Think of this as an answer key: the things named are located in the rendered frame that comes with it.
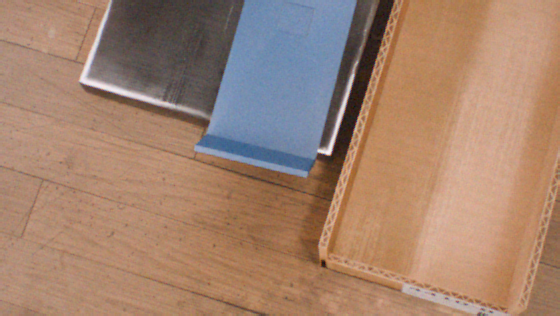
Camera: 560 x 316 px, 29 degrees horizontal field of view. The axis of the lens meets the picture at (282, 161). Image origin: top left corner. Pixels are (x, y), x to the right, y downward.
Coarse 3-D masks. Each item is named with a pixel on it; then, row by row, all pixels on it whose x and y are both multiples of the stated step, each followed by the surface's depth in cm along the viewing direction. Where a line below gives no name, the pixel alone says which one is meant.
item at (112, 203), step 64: (0, 0) 73; (64, 0) 73; (0, 64) 72; (64, 64) 72; (0, 128) 71; (64, 128) 71; (128, 128) 71; (192, 128) 70; (0, 192) 70; (64, 192) 70; (128, 192) 70; (192, 192) 69; (256, 192) 69; (320, 192) 69; (0, 256) 69; (64, 256) 69; (128, 256) 68; (192, 256) 68; (256, 256) 68
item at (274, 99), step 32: (256, 0) 70; (288, 0) 70; (320, 0) 70; (352, 0) 70; (256, 32) 69; (320, 32) 69; (256, 64) 69; (288, 64) 69; (320, 64) 69; (224, 96) 68; (256, 96) 68; (288, 96) 68; (320, 96) 68; (224, 128) 68; (256, 128) 68; (288, 128) 68; (320, 128) 68; (256, 160) 65; (288, 160) 66
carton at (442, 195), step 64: (448, 0) 71; (512, 0) 71; (384, 64) 64; (448, 64) 70; (512, 64) 70; (384, 128) 69; (448, 128) 69; (512, 128) 69; (384, 192) 68; (448, 192) 68; (512, 192) 68; (320, 256) 64; (384, 256) 67; (448, 256) 67; (512, 256) 67
